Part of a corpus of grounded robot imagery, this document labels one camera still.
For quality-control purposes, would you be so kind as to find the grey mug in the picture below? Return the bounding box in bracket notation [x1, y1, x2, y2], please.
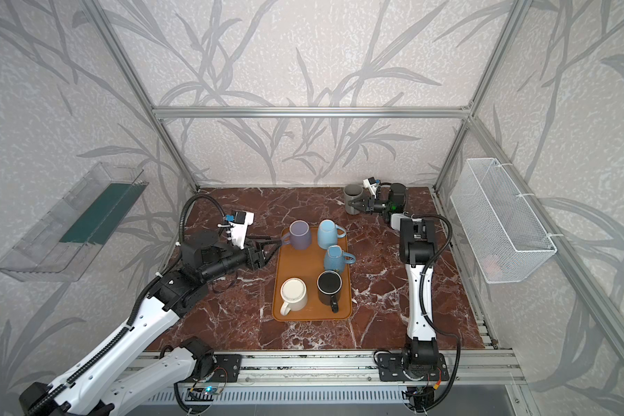
[343, 184, 364, 215]

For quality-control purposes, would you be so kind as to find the aluminium front rail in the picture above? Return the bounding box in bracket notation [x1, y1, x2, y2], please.
[87, 349, 526, 388]

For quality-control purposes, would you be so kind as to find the clear plastic wall bin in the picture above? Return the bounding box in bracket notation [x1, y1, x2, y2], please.
[0, 162, 149, 283]

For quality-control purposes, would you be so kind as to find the white mug red inside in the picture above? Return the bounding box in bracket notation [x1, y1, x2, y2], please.
[280, 277, 308, 315]

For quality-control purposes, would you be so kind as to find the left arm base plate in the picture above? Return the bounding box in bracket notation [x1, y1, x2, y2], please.
[198, 354, 243, 384]

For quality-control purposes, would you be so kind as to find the white wire mesh basket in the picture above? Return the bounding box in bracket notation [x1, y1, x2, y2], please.
[451, 158, 557, 284]

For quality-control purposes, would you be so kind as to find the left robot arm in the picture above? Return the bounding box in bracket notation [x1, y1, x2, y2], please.
[19, 193, 283, 415]

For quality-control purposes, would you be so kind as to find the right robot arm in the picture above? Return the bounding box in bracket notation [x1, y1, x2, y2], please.
[347, 177, 462, 414]

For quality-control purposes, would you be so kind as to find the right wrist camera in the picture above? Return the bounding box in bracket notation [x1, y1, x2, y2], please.
[362, 177, 381, 199]

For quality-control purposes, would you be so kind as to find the orange rectangular tray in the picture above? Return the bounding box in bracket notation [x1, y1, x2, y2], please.
[272, 226, 353, 322]

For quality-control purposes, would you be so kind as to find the lilac mug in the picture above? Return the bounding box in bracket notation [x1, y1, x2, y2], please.
[282, 220, 312, 251]

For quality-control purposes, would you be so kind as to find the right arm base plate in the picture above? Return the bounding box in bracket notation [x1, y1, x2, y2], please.
[373, 350, 450, 383]

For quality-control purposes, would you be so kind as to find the light blue mug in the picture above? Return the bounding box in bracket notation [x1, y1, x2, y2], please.
[317, 219, 347, 250]

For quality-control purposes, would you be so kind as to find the blue dotted floral mug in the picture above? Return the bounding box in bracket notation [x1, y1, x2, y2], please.
[323, 245, 356, 274]

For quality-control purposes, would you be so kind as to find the black mug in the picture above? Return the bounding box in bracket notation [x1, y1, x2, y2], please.
[317, 270, 343, 314]

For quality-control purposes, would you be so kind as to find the green circuit board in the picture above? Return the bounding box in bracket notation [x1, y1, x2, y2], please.
[187, 386, 225, 402]

